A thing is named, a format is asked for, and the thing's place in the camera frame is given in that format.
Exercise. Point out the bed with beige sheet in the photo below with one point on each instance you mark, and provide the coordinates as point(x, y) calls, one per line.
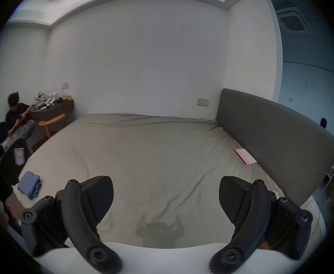
point(155, 158)

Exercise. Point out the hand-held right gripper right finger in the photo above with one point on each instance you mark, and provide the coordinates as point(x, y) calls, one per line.
point(255, 213)

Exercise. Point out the black office chair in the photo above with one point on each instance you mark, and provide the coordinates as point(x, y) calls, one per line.
point(10, 158)

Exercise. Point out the dark wooden desk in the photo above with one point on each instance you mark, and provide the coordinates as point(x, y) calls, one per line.
point(52, 110)

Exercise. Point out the wooden chair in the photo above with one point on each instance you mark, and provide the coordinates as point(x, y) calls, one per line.
point(52, 124)

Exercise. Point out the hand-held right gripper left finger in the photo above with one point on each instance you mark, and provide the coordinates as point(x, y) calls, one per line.
point(78, 210)

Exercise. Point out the folded blue garment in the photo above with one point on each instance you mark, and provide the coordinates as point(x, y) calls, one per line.
point(30, 185)

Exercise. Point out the grey padded headboard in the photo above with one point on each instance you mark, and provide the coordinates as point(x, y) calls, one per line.
point(275, 141)

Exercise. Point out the pink and white card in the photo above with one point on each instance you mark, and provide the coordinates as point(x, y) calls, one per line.
point(245, 156)

